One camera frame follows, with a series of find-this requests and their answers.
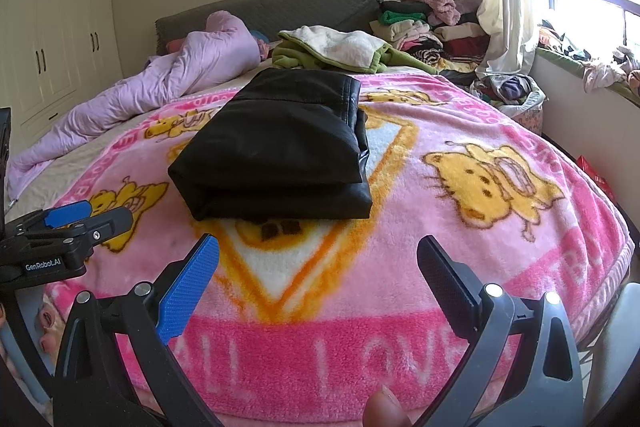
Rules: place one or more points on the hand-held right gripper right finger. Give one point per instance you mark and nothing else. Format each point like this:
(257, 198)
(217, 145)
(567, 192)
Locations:
(445, 282)

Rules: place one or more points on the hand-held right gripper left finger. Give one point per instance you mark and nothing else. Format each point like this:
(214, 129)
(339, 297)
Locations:
(190, 287)

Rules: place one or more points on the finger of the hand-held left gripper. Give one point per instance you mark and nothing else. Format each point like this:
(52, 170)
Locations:
(107, 224)
(67, 214)

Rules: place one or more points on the black leather jacket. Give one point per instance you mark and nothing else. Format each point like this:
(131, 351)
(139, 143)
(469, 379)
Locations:
(280, 147)

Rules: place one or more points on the laundry basket with clothes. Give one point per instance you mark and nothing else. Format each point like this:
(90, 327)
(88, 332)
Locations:
(505, 89)

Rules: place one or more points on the pile of folded clothes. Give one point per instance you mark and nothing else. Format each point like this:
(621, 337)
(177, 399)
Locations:
(410, 27)

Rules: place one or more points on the heap of mixed clothes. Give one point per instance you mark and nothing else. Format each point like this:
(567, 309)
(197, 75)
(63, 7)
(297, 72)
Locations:
(605, 72)

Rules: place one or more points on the person's left hand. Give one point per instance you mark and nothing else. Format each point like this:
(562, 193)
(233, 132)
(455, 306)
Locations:
(49, 319)

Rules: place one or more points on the person's right hand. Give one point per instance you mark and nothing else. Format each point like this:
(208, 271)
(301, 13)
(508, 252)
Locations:
(387, 409)

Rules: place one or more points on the pink printed blanket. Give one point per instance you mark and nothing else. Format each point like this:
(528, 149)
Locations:
(450, 267)

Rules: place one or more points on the cream wardrobe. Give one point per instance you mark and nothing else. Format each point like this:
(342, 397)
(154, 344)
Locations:
(60, 42)

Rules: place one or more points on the floral box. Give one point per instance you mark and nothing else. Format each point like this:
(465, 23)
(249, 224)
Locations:
(530, 122)

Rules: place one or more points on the red bag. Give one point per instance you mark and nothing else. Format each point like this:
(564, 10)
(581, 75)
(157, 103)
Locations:
(597, 177)

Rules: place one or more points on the lilac duvet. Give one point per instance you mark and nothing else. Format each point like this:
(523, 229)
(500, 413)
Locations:
(200, 62)

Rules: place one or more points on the pink pillow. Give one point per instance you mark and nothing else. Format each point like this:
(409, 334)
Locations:
(175, 45)

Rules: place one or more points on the blue cloth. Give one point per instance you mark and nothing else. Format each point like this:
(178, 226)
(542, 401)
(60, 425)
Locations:
(260, 42)

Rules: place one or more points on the green windowsill cushion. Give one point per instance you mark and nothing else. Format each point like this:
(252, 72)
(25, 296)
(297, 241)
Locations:
(565, 64)

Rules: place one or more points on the green and white fleece blanket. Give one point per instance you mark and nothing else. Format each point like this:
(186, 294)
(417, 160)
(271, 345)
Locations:
(345, 42)

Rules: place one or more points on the grey padded headboard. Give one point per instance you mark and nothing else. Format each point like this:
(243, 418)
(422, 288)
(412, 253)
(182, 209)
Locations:
(300, 7)

